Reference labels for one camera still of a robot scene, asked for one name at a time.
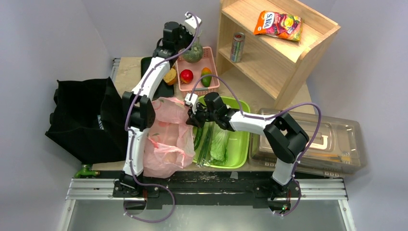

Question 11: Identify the green netted melon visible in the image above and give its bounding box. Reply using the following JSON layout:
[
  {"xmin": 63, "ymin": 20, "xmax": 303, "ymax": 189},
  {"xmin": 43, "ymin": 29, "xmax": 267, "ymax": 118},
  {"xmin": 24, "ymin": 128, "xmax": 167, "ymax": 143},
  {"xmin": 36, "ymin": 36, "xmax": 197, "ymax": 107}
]
[{"xmin": 182, "ymin": 42, "xmax": 204, "ymax": 64}]

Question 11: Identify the green cucumber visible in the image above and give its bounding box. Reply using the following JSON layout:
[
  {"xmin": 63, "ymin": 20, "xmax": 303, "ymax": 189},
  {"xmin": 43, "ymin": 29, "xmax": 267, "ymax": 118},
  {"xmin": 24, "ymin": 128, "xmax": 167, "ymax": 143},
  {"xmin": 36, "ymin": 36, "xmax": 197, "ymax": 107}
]
[{"xmin": 194, "ymin": 128, "xmax": 204, "ymax": 150}]

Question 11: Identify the orange green mango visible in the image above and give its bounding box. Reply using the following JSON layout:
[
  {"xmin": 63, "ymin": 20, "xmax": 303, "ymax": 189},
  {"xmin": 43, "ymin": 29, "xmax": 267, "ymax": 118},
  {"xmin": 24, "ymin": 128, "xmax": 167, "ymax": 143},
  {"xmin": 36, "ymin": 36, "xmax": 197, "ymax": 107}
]
[{"xmin": 201, "ymin": 67, "xmax": 212, "ymax": 87}]

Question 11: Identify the red tomato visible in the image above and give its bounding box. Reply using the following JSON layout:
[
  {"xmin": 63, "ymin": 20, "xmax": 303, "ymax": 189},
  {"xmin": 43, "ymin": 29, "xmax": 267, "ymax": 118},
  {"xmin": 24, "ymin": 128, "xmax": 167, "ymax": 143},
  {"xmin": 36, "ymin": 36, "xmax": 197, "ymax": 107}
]
[{"xmin": 179, "ymin": 69, "xmax": 194, "ymax": 84}]

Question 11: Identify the napa cabbage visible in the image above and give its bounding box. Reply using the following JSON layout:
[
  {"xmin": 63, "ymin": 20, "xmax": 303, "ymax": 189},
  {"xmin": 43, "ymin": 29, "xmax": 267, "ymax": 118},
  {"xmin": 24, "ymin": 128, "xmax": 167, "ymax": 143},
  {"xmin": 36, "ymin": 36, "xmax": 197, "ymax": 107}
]
[{"xmin": 209, "ymin": 127, "xmax": 230, "ymax": 166}]

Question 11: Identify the pink plastic grocery bag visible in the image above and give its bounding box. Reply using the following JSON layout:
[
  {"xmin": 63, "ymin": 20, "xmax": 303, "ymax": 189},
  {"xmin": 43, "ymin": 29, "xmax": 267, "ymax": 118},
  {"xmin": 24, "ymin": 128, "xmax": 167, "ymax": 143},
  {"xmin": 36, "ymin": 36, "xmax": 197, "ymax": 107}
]
[{"xmin": 143, "ymin": 97, "xmax": 195, "ymax": 179}]

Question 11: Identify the black cloth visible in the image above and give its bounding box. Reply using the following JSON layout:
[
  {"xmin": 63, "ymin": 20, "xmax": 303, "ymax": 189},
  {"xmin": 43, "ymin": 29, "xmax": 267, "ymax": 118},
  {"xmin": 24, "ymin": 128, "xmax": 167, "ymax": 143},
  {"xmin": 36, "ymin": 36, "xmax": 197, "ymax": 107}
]
[{"xmin": 45, "ymin": 77, "xmax": 128, "ymax": 164}]

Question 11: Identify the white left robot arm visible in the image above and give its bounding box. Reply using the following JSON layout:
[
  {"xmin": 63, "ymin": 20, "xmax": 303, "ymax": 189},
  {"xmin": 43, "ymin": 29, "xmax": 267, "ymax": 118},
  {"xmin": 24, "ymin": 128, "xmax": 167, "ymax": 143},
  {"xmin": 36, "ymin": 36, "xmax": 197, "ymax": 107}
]
[{"xmin": 120, "ymin": 16, "xmax": 201, "ymax": 197}]

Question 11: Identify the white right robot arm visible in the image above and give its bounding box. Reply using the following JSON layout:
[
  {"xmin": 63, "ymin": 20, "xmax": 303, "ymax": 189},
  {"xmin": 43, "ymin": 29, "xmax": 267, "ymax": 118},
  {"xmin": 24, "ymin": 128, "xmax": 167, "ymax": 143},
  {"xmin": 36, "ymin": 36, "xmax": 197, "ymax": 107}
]
[{"xmin": 184, "ymin": 92, "xmax": 309, "ymax": 196}]

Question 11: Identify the pink perforated plastic basket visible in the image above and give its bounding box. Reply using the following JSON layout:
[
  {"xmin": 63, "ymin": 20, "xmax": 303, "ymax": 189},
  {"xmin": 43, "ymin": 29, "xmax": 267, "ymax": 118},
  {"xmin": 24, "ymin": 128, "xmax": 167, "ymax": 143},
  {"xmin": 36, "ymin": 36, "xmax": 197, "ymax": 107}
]
[{"xmin": 175, "ymin": 46, "xmax": 220, "ymax": 97}]

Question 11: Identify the green plastic tray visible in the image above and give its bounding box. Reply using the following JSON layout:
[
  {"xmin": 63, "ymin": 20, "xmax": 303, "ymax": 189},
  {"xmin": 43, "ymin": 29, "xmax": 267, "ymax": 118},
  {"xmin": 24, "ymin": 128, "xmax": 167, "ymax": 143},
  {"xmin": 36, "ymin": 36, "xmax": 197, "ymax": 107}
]
[{"xmin": 203, "ymin": 96, "xmax": 251, "ymax": 169}]

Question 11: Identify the silver drink can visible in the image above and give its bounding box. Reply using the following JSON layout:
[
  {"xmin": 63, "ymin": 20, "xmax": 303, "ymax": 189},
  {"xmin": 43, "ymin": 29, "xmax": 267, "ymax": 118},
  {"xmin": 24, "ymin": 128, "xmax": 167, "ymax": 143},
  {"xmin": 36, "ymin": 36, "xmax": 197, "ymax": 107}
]
[{"xmin": 230, "ymin": 32, "xmax": 245, "ymax": 63}]

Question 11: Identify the black rectangular tray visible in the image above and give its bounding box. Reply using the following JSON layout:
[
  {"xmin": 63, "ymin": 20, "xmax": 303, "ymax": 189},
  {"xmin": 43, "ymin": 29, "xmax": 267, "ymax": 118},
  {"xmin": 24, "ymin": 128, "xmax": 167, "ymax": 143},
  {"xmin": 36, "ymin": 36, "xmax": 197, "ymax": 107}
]
[{"xmin": 140, "ymin": 57, "xmax": 174, "ymax": 100}]

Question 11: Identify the wooden shelf unit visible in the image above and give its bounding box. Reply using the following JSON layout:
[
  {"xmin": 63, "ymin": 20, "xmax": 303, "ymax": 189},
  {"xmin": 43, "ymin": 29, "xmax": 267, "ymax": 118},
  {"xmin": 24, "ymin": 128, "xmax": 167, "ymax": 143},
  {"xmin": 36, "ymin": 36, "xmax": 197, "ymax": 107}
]
[{"xmin": 216, "ymin": 0, "xmax": 340, "ymax": 109}]

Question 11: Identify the orange snack packet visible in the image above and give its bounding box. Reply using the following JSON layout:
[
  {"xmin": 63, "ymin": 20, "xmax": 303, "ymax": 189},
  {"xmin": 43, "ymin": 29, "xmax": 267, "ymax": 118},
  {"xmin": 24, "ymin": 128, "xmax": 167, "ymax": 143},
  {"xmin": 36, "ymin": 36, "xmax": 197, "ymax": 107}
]
[{"xmin": 253, "ymin": 11, "xmax": 304, "ymax": 42}]

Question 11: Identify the clear plastic toolbox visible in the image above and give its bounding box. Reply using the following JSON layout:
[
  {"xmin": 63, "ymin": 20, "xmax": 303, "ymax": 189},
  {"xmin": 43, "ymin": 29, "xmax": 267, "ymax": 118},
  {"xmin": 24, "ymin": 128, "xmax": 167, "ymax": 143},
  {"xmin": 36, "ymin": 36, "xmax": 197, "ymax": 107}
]
[{"xmin": 249, "ymin": 111, "xmax": 367, "ymax": 178}]

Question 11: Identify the green bottle under table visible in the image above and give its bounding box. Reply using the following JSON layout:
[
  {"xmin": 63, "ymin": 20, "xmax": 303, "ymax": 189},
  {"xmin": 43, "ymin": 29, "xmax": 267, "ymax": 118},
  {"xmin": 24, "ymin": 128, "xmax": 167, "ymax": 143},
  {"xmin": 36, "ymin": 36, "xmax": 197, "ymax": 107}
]
[{"xmin": 74, "ymin": 168, "xmax": 100, "ymax": 179}]

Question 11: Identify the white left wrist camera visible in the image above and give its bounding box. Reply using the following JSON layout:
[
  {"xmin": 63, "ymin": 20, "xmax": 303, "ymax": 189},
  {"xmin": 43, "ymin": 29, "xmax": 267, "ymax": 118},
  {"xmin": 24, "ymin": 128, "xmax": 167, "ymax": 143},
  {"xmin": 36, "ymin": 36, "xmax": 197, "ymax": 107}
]
[{"xmin": 182, "ymin": 12, "xmax": 202, "ymax": 35}]

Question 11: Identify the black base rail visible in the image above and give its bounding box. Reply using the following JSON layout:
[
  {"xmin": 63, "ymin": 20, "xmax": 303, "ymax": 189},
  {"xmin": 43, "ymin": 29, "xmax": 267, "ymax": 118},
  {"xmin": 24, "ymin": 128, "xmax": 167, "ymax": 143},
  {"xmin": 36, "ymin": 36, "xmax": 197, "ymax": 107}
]
[{"xmin": 66, "ymin": 171, "xmax": 348, "ymax": 212}]

